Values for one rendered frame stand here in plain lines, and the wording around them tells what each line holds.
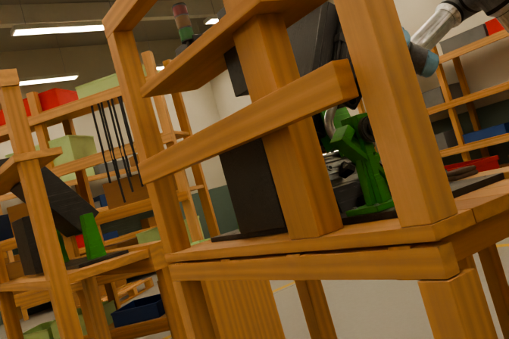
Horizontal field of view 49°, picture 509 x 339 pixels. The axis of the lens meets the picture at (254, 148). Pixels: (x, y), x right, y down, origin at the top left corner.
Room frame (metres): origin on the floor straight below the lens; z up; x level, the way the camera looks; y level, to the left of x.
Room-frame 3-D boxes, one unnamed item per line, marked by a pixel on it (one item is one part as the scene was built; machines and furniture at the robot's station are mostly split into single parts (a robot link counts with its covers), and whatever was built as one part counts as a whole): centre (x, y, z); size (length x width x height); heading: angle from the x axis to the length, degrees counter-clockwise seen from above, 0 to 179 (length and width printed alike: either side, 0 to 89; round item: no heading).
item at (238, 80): (1.79, -0.08, 1.42); 0.17 x 0.12 x 0.15; 33
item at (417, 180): (1.83, 0.05, 1.36); 1.49 x 0.09 x 0.97; 33
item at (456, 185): (1.99, -0.20, 0.89); 1.10 x 0.42 x 0.02; 33
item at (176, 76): (1.85, 0.02, 1.52); 0.90 x 0.25 x 0.04; 33
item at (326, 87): (1.79, 0.11, 1.23); 1.30 x 0.05 x 0.09; 33
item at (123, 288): (8.28, 2.59, 0.22); 1.20 x 0.80 x 0.44; 167
